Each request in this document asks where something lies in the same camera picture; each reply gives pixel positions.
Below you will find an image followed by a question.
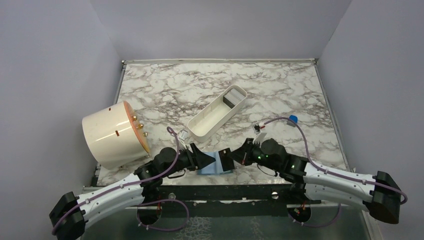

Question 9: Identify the black front mounting rail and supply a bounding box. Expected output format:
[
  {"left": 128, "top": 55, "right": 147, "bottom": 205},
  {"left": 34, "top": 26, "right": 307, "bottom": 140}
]
[{"left": 136, "top": 184, "right": 321, "bottom": 218}]

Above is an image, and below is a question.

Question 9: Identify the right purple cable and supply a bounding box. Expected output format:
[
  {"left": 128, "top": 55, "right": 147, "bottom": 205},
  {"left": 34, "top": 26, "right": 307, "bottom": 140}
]
[{"left": 259, "top": 116, "right": 409, "bottom": 206}]

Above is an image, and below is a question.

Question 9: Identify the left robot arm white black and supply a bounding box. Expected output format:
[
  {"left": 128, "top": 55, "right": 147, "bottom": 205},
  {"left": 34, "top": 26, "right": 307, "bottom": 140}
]
[{"left": 49, "top": 143, "right": 219, "bottom": 240}]

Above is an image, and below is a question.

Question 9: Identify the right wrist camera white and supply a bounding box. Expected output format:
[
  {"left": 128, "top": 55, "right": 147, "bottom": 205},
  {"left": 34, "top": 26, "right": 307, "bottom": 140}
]
[{"left": 252, "top": 122, "right": 267, "bottom": 144}]

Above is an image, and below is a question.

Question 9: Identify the white oblong plastic tray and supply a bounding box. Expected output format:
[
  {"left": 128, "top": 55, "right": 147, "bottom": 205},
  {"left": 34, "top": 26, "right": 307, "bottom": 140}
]
[{"left": 187, "top": 85, "right": 248, "bottom": 143}]

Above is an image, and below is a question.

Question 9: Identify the small blue grey block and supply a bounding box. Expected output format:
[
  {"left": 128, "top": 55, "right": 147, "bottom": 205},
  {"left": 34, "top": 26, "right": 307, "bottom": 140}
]
[{"left": 287, "top": 115, "right": 298, "bottom": 127}]

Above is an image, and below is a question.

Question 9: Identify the cream cylindrical container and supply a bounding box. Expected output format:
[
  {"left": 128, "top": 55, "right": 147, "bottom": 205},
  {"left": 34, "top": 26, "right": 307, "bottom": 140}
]
[{"left": 82, "top": 101, "right": 151, "bottom": 170}]

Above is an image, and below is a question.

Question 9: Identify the black credit card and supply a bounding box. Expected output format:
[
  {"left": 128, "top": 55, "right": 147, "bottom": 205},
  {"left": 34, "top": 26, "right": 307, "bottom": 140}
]
[{"left": 218, "top": 148, "right": 235, "bottom": 172}]

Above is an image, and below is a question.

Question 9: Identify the purple cable loop below rail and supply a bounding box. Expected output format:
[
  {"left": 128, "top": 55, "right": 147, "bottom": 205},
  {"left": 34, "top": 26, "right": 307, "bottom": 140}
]
[{"left": 136, "top": 198, "right": 190, "bottom": 232}]

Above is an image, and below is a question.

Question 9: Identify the white cards stack in tray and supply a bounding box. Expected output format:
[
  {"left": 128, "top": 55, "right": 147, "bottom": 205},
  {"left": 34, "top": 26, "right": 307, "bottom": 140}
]
[{"left": 226, "top": 88, "right": 245, "bottom": 105}]

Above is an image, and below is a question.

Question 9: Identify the blue leather card holder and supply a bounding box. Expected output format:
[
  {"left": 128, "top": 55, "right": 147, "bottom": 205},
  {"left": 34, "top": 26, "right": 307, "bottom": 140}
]
[{"left": 197, "top": 151, "right": 224, "bottom": 176}]

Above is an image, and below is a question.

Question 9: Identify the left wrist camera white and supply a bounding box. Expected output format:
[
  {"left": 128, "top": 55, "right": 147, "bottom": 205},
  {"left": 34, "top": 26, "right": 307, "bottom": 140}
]
[{"left": 178, "top": 129, "right": 189, "bottom": 141}]

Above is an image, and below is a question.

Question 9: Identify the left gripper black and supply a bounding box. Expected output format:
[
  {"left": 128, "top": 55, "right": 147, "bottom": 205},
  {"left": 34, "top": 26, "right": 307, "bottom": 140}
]
[{"left": 161, "top": 143, "right": 216, "bottom": 179}]

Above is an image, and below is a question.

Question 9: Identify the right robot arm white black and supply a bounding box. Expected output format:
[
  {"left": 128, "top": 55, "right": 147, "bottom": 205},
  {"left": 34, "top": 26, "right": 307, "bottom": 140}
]
[{"left": 229, "top": 138, "right": 401, "bottom": 224}]

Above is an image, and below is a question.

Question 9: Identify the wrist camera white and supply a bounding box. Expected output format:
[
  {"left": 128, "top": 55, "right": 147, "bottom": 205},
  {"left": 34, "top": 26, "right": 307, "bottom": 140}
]
[
  {"left": 252, "top": 122, "right": 267, "bottom": 144},
  {"left": 178, "top": 129, "right": 189, "bottom": 141}
]

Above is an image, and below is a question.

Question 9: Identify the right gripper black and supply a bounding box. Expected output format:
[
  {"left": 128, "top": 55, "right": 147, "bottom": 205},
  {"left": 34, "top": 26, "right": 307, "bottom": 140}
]
[{"left": 228, "top": 137, "right": 280, "bottom": 172}]

